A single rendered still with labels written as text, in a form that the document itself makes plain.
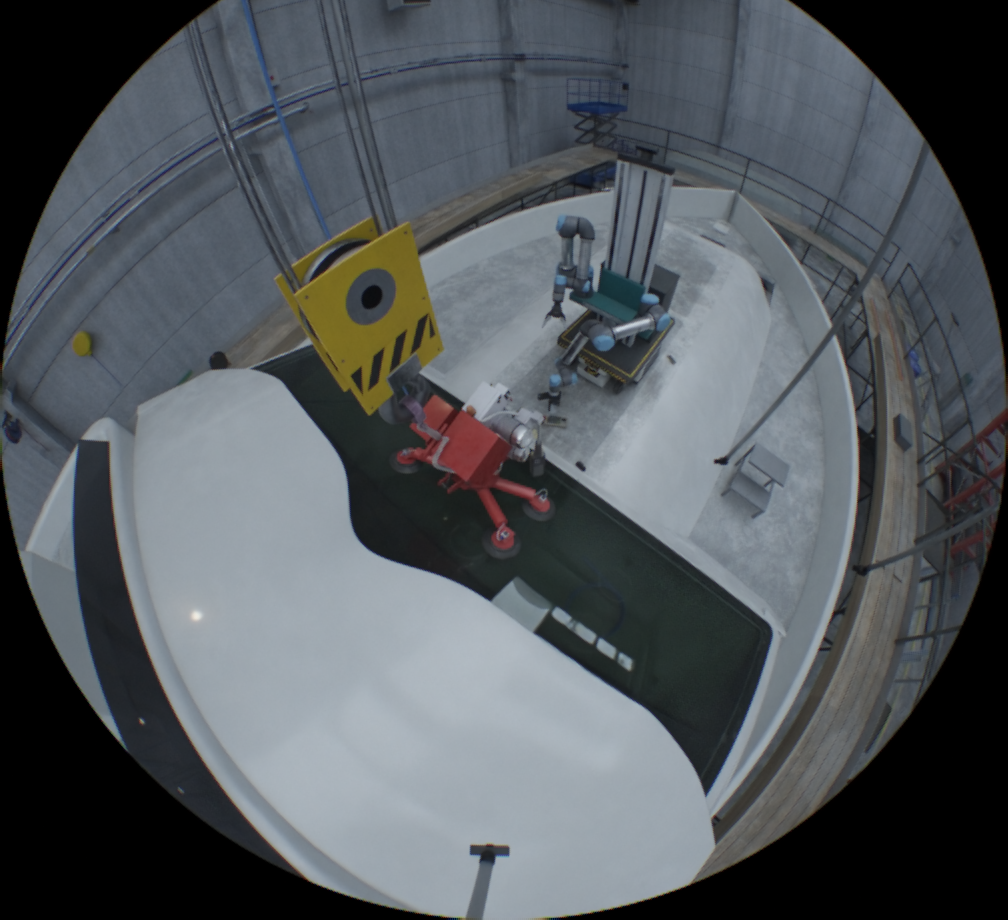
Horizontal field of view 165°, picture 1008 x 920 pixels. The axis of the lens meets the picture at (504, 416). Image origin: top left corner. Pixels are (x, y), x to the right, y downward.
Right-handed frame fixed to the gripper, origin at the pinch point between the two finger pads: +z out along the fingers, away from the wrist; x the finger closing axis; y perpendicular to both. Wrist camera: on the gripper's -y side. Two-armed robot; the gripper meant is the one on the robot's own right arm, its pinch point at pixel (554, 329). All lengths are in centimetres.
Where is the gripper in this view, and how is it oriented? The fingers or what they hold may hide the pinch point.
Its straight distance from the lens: 232.6
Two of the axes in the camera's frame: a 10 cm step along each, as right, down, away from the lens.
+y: 1.6, -5.4, 8.3
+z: -0.6, 8.3, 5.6
